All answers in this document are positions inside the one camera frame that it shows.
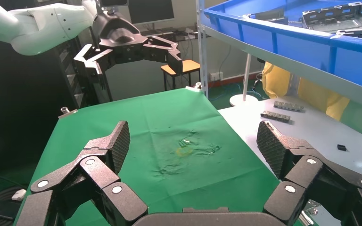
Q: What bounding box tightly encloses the white round-base stand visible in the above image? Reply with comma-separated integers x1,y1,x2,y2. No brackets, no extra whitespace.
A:
229,53,260,107

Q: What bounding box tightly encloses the white power adapter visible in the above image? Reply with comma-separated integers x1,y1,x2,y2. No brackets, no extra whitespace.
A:
11,188,28,202

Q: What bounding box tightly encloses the grey perforated shelf post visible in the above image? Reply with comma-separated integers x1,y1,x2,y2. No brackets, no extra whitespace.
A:
196,0,209,98

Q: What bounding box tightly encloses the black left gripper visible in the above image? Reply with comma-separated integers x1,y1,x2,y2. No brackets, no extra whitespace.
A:
73,8,184,84

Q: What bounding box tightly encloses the white wall socket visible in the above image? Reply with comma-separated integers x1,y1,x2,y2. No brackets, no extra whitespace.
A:
209,71,224,83

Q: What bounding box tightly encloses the grey metal chain strip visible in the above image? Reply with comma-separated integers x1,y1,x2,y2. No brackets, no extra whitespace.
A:
273,100,305,113
260,110,292,123

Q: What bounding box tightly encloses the blue plastic bin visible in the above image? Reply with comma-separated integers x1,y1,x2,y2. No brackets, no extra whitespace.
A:
203,0,362,94

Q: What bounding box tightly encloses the yellow plastic bag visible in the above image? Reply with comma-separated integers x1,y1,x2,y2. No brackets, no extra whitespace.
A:
261,62,351,121

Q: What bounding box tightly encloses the green table cloth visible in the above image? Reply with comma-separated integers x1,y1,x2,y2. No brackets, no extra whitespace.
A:
12,88,304,226

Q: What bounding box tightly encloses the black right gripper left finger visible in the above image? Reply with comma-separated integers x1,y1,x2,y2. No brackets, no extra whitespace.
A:
15,120,149,226

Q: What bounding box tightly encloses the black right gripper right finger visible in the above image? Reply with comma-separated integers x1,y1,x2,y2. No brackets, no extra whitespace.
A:
256,120,362,226

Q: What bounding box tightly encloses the dark cluttered desk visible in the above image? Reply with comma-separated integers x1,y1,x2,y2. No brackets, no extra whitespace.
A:
139,26,201,43

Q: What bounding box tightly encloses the wooden stool with black legs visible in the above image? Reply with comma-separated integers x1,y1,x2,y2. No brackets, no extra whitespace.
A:
160,59,202,92

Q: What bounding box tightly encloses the dark computer monitor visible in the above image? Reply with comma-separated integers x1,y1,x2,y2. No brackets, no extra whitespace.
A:
128,0,176,25

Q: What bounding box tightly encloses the black equipment rack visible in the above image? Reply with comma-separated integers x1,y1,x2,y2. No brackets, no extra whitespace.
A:
51,40,113,109

